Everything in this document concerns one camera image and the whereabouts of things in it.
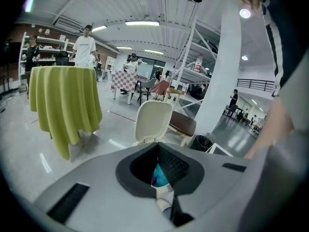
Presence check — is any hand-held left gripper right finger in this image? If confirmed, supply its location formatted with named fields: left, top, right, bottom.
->
left=158, top=142, right=264, bottom=232

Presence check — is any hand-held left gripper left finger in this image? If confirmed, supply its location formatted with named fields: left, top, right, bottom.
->
left=33, top=142, right=176, bottom=232

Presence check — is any cream lidded trash bin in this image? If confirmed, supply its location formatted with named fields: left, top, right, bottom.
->
left=131, top=100, right=175, bottom=198

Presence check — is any person's right forearm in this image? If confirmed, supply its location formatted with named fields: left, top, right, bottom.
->
left=243, top=97, right=295, bottom=160

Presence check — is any black bagged waste bin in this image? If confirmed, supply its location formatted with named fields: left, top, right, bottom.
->
left=190, top=134, right=215, bottom=153

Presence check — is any blue fluffy cloth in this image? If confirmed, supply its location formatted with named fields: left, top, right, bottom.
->
left=153, top=163, right=170, bottom=188

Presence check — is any brown seat wooden chair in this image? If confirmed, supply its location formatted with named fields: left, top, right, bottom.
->
left=166, top=87, right=197, bottom=147

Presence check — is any yellow-green cloth round table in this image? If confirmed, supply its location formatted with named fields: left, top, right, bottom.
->
left=28, top=65, right=103, bottom=160

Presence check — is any checkered cloth table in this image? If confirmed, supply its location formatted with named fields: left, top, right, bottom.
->
left=110, top=70, right=138, bottom=105

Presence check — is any grey chair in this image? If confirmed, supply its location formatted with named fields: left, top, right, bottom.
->
left=135, top=77, right=158, bottom=106

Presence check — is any pink cloth table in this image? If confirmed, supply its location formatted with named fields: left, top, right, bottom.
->
left=151, top=79, right=171, bottom=101

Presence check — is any black metal railing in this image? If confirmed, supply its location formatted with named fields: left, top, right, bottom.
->
left=236, top=78, right=276, bottom=93

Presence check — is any white metal rack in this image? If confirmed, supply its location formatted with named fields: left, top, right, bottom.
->
left=169, top=15, right=222, bottom=111

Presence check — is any white square pillar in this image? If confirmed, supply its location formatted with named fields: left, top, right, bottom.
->
left=193, top=0, right=242, bottom=136

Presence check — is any black office chair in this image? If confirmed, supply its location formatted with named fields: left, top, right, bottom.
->
left=55, top=51, right=70, bottom=67

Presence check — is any red label bottle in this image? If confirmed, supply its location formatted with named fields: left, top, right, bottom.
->
left=194, top=54, right=204, bottom=73

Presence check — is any ceiling air conditioner unit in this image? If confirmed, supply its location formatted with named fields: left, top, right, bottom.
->
left=52, top=15, right=84, bottom=32

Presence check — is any black white striped shirt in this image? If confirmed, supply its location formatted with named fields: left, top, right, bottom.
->
left=262, top=0, right=306, bottom=98

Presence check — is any white wall shelf unit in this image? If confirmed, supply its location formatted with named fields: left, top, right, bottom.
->
left=18, top=31, right=76, bottom=87

